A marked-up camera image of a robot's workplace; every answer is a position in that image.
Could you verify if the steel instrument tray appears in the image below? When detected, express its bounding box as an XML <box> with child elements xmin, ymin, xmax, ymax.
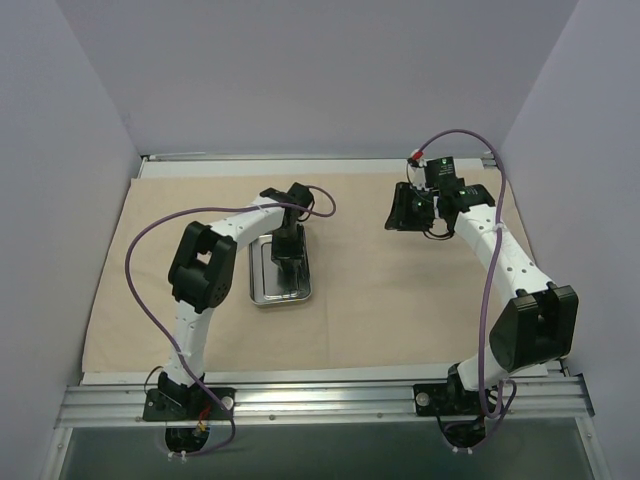
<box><xmin>248</xmin><ymin>225</ymin><xmax>312</xmax><ymax>307</ymax></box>

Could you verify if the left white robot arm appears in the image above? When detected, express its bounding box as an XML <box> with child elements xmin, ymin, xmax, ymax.
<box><xmin>158</xmin><ymin>182</ymin><xmax>315</xmax><ymax>419</ymax></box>

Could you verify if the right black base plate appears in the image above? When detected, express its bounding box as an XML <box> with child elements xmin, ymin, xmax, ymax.
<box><xmin>413</xmin><ymin>383</ymin><xmax>483</xmax><ymax>417</ymax></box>

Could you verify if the aluminium front rail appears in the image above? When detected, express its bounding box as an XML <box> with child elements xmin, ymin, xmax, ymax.
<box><xmin>56</xmin><ymin>376</ymin><xmax>594</xmax><ymax>428</ymax></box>

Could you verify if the back aluminium rail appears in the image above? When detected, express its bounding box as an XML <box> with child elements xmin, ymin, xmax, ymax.
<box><xmin>140</xmin><ymin>151</ymin><xmax>496</xmax><ymax>164</ymax></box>

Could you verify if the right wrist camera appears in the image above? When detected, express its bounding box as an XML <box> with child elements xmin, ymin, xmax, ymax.
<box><xmin>424</xmin><ymin>156</ymin><xmax>465</xmax><ymax>191</ymax></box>

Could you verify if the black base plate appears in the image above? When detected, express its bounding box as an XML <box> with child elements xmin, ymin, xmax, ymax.
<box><xmin>413</xmin><ymin>383</ymin><xmax>483</xmax><ymax>417</ymax></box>
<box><xmin>142</xmin><ymin>386</ymin><xmax>228</xmax><ymax>422</ymax></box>

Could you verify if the beige cloth surgical kit roll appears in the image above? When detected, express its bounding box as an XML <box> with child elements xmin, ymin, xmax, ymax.
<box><xmin>79</xmin><ymin>167</ymin><xmax>569</xmax><ymax>376</ymax></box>

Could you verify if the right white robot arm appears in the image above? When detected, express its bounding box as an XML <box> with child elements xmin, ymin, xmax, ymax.
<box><xmin>385</xmin><ymin>180</ymin><xmax>579</xmax><ymax>413</ymax></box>

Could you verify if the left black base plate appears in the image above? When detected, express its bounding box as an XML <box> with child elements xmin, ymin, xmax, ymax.
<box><xmin>142</xmin><ymin>386</ymin><xmax>228</xmax><ymax>422</ymax></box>

